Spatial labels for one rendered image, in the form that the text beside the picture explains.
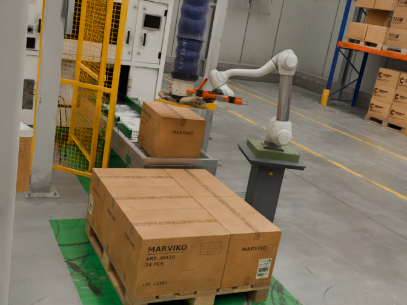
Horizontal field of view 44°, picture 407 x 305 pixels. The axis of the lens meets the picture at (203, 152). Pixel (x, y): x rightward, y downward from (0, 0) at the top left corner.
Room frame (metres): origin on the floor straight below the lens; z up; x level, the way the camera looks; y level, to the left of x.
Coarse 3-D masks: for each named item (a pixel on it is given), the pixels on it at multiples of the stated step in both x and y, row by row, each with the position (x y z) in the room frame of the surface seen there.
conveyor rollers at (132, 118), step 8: (120, 104) 6.19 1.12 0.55; (120, 112) 5.80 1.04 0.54; (128, 112) 5.86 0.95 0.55; (136, 112) 5.91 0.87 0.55; (128, 120) 5.48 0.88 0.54; (136, 120) 5.52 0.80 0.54; (136, 128) 5.16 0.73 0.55; (136, 136) 4.87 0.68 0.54; (136, 144) 4.59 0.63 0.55; (144, 152) 4.36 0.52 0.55
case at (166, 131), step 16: (144, 112) 4.60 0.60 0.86; (160, 112) 4.33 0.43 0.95; (176, 112) 4.44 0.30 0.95; (192, 112) 4.56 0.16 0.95; (144, 128) 4.54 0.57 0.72; (160, 128) 4.15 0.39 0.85; (176, 128) 4.20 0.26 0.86; (192, 128) 4.27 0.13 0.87; (144, 144) 4.48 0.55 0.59; (160, 144) 4.15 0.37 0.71; (176, 144) 4.21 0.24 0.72; (192, 144) 4.28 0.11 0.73
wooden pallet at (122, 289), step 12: (96, 240) 3.57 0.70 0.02; (96, 252) 3.41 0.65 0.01; (108, 264) 3.16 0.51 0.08; (108, 276) 3.12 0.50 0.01; (120, 276) 2.93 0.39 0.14; (120, 288) 2.97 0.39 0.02; (228, 288) 3.01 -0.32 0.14; (240, 288) 3.06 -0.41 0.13; (252, 288) 3.10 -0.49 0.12; (264, 288) 3.15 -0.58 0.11; (132, 300) 2.71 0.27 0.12; (144, 300) 2.73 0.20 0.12; (156, 300) 2.77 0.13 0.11; (168, 300) 2.81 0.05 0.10; (192, 300) 2.93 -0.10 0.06; (204, 300) 2.93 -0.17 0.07; (264, 300) 3.16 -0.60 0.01
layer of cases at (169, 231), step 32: (96, 192) 3.57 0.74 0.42; (128, 192) 3.37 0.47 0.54; (160, 192) 3.48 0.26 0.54; (192, 192) 3.59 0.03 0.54; (224, 192) 3.71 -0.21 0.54; (96, 224) 3.49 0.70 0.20; (128, 224) 2.92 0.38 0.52; (160, 224) 2.94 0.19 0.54; (192, 224) 3.02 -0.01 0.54; (224, 224) 3.11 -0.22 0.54; (256, 224) 3.21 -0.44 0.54; (128, 256) 2.85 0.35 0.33; (160, 256) 2.76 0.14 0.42; (192, 256) 2.86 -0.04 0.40; (224, 256) 2.97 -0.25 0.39; (256, 256) 3.09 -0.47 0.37; (128, 288) 2.78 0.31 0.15; (160, 288) 2.77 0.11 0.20; (192, 288) 2.88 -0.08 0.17
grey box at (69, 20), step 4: (68, 0) 4.32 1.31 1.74; (72, 0) 4.32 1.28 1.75; (68, 4) 4.31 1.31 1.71; (72, 4) 4.32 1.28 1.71; (68, 8) 4.31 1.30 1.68; (72, 8) 4.32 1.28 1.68; (68, 12) 4.31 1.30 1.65; (72, 12) 4.33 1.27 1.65; (68, 16) 4.31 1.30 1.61; (72, 16) 4.33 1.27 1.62; (68, 20) 4.31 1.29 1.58; (72, 20) 4.33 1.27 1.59; (68, 24) 4.32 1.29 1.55; (72, 24) 4.33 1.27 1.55; (68, 28) 4.32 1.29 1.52; (68, 32) 4.32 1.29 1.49
